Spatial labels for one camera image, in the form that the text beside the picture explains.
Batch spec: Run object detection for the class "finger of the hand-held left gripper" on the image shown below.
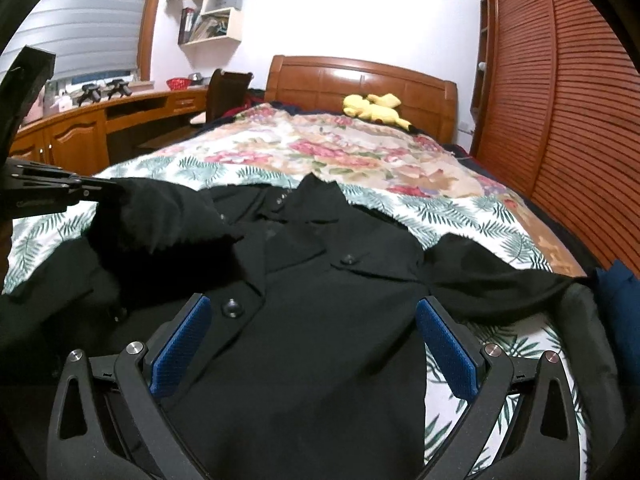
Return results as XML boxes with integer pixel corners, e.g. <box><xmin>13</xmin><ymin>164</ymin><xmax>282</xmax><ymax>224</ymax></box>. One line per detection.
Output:
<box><xmin>0</xmin><ymin>158</ymin><xmax>124</xmax><ymax>222</ymax></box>

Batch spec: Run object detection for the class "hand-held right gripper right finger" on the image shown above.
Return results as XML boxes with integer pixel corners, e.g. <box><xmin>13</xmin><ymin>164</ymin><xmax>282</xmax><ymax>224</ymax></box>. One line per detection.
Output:
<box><xmin>416</xmin><ymin>296</ymin><xmax>583</xmax><ymax>480</ymax></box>

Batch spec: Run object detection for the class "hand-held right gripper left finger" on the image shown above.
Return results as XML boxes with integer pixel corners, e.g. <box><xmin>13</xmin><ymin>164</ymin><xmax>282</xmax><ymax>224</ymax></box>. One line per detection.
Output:
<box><xmin>45</xmin><ymin>294</ymin><xmax>213</xmax><ymax>480</ymax></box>

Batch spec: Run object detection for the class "black button shirt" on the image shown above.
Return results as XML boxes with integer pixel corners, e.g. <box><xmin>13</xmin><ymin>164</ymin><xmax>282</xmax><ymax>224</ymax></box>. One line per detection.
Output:
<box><xmin>0</xmin><ymin>174</ymin><xmax>596</xmax><ymax>480</ymax></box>

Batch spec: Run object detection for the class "wooden desk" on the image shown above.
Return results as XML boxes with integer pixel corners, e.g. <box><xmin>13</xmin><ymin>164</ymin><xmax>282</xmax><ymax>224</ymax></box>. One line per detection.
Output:
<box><xmin>10</xmin><ymin>85</ymin><xmax>211</xmax><ymax>171</ymax></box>

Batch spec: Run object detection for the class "white window blind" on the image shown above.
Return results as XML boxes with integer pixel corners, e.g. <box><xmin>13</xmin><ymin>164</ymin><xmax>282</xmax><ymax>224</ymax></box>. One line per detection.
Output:
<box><xmin>0</xmin><ymin>0</ymin><xmax>162</xmax><ymax>88</ymax></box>

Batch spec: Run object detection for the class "leaf print bed sheet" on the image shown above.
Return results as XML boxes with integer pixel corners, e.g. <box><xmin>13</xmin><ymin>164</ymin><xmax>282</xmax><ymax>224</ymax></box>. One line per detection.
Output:
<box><xmin>2</xmin><ymin>152</ymin><xmax>588</xmax><ymax>466</ymax></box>

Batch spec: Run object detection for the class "dark grey cloth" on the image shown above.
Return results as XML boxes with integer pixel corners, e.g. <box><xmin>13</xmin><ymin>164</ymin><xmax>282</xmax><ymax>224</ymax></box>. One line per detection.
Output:
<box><xmin>557</xmin><ymin>282</ymin><xmax>626</xmax><ymax>441</ymax></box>

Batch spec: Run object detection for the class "row of books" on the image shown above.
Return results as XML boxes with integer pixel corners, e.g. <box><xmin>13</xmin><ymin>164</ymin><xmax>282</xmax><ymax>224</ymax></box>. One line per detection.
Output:
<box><xmin>178</xmin><ymin>7</ymin><xmax>197</xmax><ymax>45</ymax></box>

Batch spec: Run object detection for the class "dark blue cloth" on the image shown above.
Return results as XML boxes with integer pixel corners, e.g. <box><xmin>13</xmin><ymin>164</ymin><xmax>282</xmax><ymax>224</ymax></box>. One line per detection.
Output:
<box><xmin>594</xmin><ymin>260</ymin><xmax>640</xmax><ymax>356</ymax></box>

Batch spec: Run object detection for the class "dark wooden chair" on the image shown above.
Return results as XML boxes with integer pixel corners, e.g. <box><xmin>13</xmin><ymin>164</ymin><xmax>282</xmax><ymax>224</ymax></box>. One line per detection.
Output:
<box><xmin>190</xmin><ymin>68</ymin><xmax>254</xmax><ymax>127</ymax></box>

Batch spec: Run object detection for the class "navy bedding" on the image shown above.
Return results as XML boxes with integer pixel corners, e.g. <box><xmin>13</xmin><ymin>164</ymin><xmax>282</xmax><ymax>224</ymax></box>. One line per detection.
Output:
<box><xmin>412</xmin><ymin>130</ymin><xmax>473</xmax><ymax>161</ymax></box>

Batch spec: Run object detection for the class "floral blanket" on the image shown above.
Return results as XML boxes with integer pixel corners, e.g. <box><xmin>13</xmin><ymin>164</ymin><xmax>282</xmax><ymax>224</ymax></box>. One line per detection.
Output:
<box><xmin>165</xmin><ymin>102</ymin><xmax>531</xmax><ymax>201</ymax></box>

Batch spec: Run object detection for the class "yellow plush toy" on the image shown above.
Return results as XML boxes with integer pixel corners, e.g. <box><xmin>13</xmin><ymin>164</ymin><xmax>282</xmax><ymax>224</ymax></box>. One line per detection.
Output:
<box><xmin>342</xmin><ymin>92</ymin><xmax>412</xmax><ymax>131</ymax></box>

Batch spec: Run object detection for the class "wooden louvered wardrobe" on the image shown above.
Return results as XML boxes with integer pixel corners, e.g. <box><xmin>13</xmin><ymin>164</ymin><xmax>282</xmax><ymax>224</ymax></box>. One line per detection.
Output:
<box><xmin>470</xmin><ymin>0</ymin><xmax>640</xmax><ymax>281</ymax></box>

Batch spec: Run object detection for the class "wooden bed headboard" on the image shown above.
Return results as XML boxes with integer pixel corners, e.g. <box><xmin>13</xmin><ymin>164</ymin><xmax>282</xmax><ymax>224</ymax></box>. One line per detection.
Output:
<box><xmin>264</xmin><ymin>55</ymin><xmax>458</xmax><ymax>143</ymax></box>

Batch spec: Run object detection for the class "wooden window frame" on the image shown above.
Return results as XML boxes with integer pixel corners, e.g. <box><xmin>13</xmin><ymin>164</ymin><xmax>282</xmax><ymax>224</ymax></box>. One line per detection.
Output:
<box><xmin>137</xmin><ymin>0</ymin><xmax>172</xmax><ymax>82</ymax></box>

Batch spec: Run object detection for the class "white wall shelf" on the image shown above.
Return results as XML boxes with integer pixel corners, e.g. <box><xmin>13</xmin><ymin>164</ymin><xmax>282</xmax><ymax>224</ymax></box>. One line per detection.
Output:
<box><xmin>167</xmin><ymin>0</ymin><xmax>252</xmax><ymax>54</ymax></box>

